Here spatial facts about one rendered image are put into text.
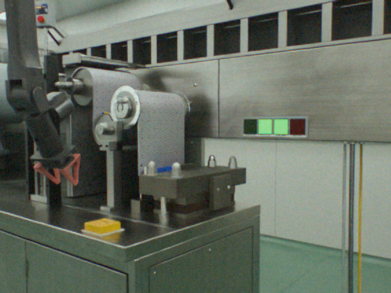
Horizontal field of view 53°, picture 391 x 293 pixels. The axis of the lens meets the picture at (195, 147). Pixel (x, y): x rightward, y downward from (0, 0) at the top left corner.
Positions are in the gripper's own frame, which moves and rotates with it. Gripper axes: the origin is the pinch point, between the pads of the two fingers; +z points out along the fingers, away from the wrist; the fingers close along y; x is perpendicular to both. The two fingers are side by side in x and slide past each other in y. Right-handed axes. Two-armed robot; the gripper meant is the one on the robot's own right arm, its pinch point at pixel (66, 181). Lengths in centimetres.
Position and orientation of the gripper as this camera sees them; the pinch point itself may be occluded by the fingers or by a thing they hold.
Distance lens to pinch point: 108.7
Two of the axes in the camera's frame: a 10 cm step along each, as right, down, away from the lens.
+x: -3.7, 5.4, -7.6
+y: -9.1, -0.3, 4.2
